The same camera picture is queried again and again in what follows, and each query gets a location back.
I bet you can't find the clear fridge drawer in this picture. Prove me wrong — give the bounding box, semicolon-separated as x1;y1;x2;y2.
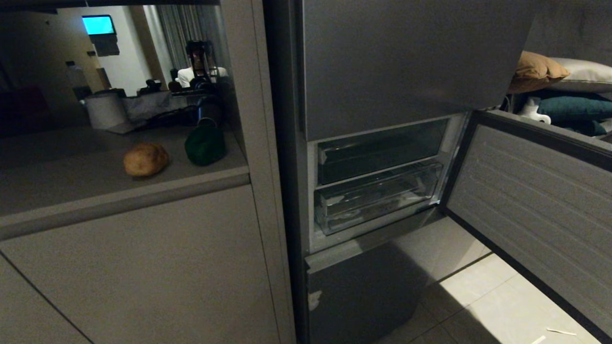
314;160;444;236
317;118;449;185

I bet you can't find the grey freezer drawer front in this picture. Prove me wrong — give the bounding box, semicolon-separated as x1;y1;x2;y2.
305;238;433;344

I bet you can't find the closed grey fridge door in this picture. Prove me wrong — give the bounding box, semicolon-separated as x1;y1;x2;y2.
301;0;537;142

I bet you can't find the open grey fridge door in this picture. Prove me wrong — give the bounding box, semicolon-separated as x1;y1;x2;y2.
439;109;612;344

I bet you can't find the grey refrigerator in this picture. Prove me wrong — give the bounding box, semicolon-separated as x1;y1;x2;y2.
262;0;612;344

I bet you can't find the green bell pepper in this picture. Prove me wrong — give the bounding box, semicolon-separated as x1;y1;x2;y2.
185;124;227;167

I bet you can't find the brown potato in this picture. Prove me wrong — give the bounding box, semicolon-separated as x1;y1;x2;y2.
123;143;170;178

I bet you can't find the grey cabinet door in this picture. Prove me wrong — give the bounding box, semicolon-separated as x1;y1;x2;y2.
0;184;284;344
0;253;92;344

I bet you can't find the grey kitchen cabinet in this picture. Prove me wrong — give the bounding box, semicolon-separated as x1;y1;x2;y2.
0;0;298;344

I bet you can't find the white plastic object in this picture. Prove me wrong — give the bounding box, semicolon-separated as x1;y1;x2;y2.
518;97;552;125

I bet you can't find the tan pillow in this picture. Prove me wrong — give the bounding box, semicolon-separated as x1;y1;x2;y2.
507;51;570;95

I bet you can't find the teal pillow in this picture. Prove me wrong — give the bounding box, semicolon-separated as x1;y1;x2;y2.
536;95;612;124

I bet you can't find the pale grey pillow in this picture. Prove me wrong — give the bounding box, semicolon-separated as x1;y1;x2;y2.
545;57;612;94

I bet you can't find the dark grey sofa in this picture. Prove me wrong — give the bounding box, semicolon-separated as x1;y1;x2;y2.
524;0;612;65

